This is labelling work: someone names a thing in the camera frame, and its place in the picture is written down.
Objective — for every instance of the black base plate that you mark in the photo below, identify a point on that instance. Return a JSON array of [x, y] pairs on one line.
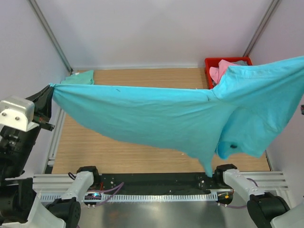
[[192, 183]]

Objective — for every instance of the slotted white cable duct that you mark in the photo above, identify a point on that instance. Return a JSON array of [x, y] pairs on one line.
[[50, 197]]

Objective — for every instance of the aluminium frame rail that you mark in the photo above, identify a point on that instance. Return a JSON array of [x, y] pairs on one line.
[[267, 180]]

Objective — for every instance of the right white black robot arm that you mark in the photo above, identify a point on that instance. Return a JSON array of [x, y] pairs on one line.
[[265, 209]]

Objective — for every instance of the folded mint green t shirt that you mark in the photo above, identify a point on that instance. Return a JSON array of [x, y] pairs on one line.
[[83, 78]]

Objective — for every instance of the grey t shirt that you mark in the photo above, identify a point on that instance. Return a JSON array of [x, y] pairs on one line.
[[241, 63]]

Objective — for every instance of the red plastic bin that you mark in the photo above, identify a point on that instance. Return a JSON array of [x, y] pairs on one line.
[[217, 66]]

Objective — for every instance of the pink t shirt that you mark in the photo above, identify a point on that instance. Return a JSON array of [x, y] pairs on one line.
[[216, 73]]

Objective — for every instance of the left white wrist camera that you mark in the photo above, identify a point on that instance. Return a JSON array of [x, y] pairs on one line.
[[17, 113]]

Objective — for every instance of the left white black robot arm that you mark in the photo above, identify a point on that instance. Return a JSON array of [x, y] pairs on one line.
[[20, 205]]

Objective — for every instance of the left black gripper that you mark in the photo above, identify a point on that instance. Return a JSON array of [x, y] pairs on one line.
[[42, 109]]

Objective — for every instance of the blue t shirt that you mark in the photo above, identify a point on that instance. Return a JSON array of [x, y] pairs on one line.
[[244, 113]]

